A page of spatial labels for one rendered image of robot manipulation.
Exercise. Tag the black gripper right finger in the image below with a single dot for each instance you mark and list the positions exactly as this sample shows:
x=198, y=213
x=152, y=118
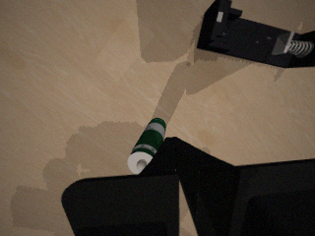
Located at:
x=217, y=193

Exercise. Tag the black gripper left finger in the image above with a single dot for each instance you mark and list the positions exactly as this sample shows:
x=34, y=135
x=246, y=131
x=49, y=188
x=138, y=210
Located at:
x=151, y=196

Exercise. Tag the green and white battery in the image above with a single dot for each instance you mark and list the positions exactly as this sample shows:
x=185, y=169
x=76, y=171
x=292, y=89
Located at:
x=147, y=146

